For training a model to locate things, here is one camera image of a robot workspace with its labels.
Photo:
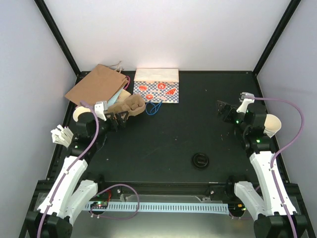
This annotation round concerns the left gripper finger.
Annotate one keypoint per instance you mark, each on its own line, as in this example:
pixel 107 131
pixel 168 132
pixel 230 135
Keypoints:
pixel 122 118
pixel 111 116

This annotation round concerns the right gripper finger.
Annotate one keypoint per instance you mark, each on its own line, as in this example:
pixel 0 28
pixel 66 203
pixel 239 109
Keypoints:
pixel 223 106
pixel 223 112

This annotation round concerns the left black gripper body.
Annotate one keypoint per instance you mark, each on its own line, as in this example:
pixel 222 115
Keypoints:
pixel 112 127

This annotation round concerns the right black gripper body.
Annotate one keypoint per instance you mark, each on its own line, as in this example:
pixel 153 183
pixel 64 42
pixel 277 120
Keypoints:
pixel 230 119

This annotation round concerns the brown pulp cup carrier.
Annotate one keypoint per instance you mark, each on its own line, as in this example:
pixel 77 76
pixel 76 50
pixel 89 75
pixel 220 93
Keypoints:
pixel 134 105

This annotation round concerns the blue checkered paper bag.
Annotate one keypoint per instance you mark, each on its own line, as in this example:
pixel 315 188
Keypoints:
pixel 157 86

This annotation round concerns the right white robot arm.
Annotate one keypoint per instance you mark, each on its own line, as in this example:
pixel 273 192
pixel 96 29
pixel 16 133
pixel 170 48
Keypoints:
pixel 271 209

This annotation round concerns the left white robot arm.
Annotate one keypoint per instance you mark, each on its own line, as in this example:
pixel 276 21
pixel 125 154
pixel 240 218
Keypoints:
pixel 73 188

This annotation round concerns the pink and blue paper bags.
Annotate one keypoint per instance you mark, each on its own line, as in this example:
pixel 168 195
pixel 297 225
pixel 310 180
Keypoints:
pixel 121 95

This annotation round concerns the left stack of paper cups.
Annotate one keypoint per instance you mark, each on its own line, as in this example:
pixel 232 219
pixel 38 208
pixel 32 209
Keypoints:
pixel 78 111

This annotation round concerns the stack of paper cups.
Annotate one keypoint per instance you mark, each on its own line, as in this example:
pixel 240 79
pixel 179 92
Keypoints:
pixel 78 111
pixel 272 125

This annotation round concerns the brown kraft paper bag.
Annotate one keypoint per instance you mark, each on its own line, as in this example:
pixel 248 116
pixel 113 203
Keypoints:
pixel 99 85

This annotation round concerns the right stack of paper cups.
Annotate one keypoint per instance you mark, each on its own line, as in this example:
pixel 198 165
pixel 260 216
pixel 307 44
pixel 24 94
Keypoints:
pixel 272 125

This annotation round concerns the black plastic cup lid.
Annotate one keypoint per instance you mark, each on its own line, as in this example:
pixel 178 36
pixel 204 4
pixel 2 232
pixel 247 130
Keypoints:
pixel 200 161

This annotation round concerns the small circuit board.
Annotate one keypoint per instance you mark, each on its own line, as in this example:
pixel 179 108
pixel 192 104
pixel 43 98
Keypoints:
pixel 99 205

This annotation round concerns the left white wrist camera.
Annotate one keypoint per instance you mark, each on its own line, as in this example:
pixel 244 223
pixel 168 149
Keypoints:
pixel 100 107

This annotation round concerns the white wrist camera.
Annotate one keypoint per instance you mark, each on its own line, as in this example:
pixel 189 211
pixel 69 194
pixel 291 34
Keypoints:
pixel 245 99
pixel 100 107

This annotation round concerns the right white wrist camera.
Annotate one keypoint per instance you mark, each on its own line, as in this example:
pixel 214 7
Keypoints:
pixel 245 99

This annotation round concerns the light blue cable duct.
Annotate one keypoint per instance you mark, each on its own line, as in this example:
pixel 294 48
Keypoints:
pixel 157 207

